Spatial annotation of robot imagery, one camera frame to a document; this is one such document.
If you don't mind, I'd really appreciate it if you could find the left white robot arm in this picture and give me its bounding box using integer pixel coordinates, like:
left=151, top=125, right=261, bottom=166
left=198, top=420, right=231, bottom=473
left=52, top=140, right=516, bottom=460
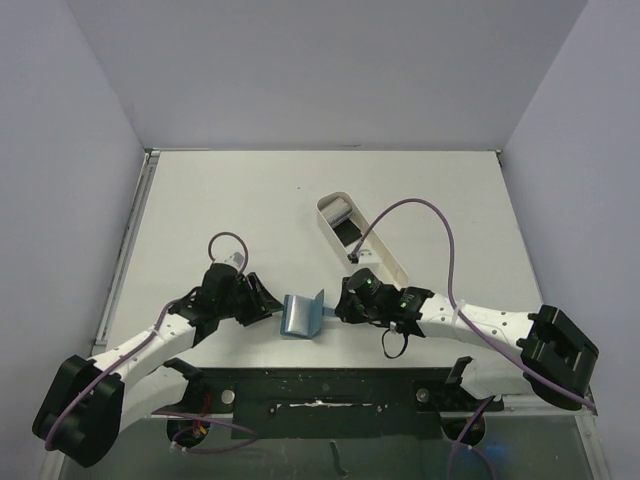
left=32, top=263, right=283, bottom=466

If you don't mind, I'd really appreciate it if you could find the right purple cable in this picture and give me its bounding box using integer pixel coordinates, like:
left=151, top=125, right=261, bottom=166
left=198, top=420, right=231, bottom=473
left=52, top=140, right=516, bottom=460
left=349, top=198, right=596, bottom=480

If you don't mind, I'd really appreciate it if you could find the black card in tray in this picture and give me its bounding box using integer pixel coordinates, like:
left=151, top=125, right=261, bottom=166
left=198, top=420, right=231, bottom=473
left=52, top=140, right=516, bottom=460
left=333, top=220, right=362, bottom=247

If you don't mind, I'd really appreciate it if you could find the white oblong tray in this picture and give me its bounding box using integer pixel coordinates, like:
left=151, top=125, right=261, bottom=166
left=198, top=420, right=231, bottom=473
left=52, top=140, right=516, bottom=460
left=316, top=192, right=409, bottom=288

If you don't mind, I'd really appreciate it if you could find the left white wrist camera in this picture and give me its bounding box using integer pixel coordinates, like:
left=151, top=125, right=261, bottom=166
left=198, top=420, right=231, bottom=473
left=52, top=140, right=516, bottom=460
left=223, top=251, right=247, bottom=273

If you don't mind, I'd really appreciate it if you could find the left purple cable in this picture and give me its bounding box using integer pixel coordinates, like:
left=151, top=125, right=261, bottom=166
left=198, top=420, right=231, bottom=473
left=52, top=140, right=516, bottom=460
left=43, top=232, right=261, bottom=454

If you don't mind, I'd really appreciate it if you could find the purple cable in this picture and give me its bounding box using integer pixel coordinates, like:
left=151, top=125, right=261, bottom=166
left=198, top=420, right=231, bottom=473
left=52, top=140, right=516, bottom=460
left=43, top=232, right=261, bottom=454
left=349, top=198, right=596, bottom=480

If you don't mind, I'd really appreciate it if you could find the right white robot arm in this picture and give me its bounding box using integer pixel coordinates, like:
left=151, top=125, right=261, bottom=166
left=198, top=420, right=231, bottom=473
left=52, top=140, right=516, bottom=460
left=335, top=268, right=599, bottom=411

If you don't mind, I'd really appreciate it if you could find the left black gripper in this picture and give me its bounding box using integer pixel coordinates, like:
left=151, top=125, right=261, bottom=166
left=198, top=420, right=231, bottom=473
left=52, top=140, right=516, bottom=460
left=217, top=272, right=282, bottom=325

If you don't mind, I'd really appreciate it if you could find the blue leather card holder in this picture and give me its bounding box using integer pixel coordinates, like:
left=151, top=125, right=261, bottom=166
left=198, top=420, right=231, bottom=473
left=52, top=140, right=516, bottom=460
left=280, top=290, right=335, bottom=340

